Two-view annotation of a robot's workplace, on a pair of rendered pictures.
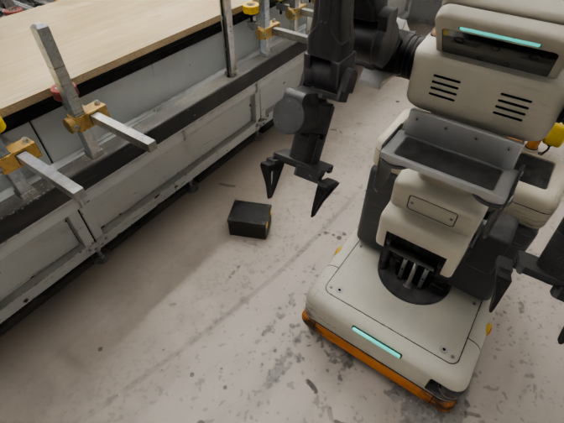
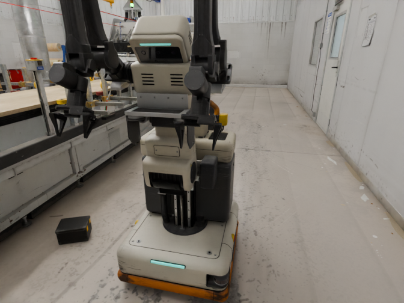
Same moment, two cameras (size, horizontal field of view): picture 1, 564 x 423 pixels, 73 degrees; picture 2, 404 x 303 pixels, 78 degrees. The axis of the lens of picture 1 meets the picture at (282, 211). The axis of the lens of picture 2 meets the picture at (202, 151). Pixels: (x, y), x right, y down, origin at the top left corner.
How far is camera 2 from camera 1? 0.47 m
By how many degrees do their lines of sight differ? 31
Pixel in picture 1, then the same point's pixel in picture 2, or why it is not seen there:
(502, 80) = (168, 68)
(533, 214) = (223, 153)
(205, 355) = not seen: outside the picture
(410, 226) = (158, 162)
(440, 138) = (153, 103)
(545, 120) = not seen: hidden behind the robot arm
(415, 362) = (194, 266)
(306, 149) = (74, 99)
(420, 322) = (192, 243)
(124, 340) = not seen: outside the picture
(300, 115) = (62, 71)
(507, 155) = (183, 101)
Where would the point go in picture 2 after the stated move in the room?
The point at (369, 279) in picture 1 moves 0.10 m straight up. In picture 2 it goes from (158, 230) to (157, 216)
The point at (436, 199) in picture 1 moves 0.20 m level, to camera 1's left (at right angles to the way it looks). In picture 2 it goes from (166, 142) to (119, 148)
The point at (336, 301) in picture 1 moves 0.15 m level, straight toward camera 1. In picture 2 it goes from (136, 247) to (133, 270)
